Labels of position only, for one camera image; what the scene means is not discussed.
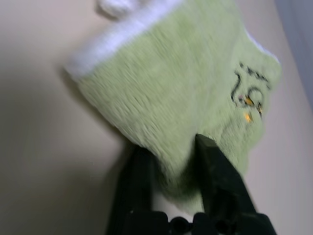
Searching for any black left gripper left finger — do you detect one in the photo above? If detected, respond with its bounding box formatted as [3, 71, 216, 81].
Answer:
[105, 144, 157, 235]

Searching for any green towel with white trim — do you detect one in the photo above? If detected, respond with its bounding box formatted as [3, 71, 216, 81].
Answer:
[63, 0, 282, 213]

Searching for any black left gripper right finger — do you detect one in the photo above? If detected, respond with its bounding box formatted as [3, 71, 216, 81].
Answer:
[194, 133, 260, 221]

